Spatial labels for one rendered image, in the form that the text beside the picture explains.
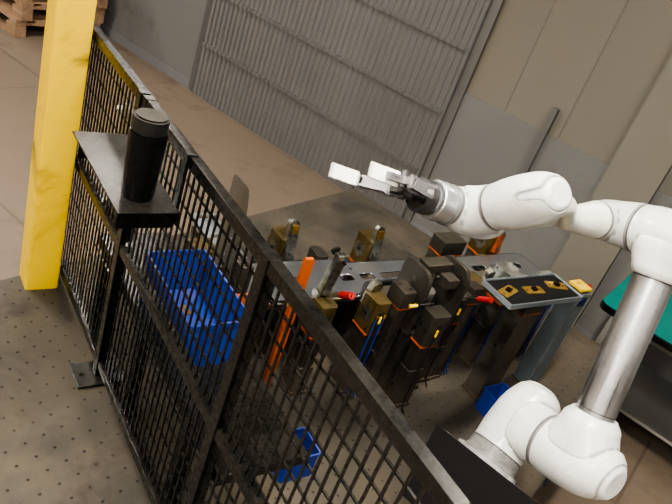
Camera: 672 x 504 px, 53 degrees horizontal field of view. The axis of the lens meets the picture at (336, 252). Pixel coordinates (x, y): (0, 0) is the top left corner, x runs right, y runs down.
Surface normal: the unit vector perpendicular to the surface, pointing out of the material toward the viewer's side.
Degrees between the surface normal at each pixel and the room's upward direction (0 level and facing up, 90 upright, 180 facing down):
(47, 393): 0
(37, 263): 90
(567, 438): 74
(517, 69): 90
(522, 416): 50
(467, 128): 90
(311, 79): 90
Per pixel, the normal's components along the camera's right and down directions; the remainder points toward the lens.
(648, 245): -0.79, -0.12
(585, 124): -0.60, 0.22
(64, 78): 0.50, 0.56
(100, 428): 0.31, -0.83
